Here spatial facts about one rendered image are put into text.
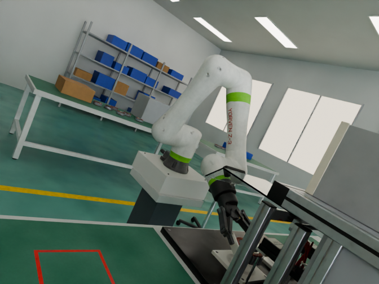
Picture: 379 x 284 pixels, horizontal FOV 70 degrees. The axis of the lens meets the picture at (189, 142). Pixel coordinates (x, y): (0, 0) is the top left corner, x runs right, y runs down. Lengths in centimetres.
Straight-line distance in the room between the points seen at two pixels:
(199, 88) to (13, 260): 89
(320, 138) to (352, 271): 564
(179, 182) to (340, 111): 518
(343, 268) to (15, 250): 68
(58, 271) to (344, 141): 73
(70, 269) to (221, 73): 88
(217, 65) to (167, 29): 692
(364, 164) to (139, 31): 724
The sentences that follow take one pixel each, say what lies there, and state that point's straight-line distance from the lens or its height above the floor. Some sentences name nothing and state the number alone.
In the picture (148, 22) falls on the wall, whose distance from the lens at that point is 781.
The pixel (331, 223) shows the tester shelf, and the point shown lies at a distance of 64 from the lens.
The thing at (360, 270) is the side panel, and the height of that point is 105.
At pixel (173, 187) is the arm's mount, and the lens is 138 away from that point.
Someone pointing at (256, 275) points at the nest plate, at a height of 78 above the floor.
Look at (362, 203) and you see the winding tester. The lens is 74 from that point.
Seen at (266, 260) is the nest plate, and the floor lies 78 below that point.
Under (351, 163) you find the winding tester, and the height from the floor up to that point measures 123.
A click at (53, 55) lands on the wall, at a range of 715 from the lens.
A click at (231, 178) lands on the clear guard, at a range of 95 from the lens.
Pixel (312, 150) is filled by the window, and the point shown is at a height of 146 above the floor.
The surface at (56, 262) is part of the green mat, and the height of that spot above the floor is 75.
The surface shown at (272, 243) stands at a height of 92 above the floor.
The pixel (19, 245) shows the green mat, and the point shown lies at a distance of 76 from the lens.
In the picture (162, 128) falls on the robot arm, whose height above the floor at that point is 104.
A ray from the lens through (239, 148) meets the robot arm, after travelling 120.
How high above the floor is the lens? 119
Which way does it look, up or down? 7 degrees down
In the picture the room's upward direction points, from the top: 25 degrees clockwise
